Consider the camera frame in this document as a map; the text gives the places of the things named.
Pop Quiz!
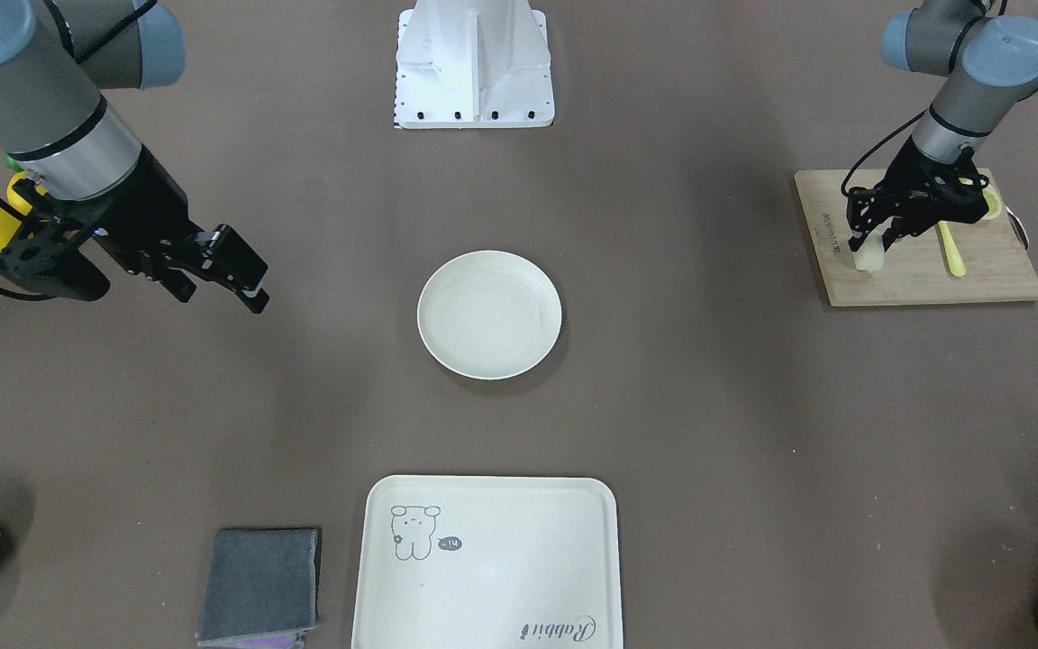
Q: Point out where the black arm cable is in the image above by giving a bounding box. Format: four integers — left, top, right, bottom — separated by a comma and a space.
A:
841, 110, 927, 199

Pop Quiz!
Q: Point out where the lemon slice back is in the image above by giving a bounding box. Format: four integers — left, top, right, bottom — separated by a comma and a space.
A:
981, 185, 1005, 221

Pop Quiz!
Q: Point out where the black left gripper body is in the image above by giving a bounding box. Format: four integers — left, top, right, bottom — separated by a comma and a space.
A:
847, 140, 991, 238

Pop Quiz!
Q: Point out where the cream rectangular tray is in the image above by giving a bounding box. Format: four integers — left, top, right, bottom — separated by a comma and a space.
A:
351, 475, 624, 648

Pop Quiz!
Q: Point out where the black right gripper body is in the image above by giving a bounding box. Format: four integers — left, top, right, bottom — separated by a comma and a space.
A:
0, 148, 204, 301

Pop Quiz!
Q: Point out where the bamboo cutting board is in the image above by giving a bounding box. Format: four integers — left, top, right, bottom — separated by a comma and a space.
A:
795, 169, 1038, 307

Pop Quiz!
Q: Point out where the grey folded cloth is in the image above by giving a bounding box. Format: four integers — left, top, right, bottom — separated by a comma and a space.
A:
196, 528, 320, 648

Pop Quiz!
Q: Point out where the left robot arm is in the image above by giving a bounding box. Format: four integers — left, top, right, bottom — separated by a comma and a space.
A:
843, 1, 1038, 251

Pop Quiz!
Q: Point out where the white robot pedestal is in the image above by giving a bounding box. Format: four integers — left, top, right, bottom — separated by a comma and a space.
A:
393, 1, 555, 129

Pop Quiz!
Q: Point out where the cream round plate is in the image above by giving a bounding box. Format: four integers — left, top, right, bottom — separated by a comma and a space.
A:
416, 250, 563, 379

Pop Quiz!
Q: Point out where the yellow plastic knife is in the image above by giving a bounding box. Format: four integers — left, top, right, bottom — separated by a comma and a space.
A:
936, 221, 967, 279

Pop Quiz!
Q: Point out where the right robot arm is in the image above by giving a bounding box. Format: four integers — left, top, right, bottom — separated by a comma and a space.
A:
0, 1, 270, 314

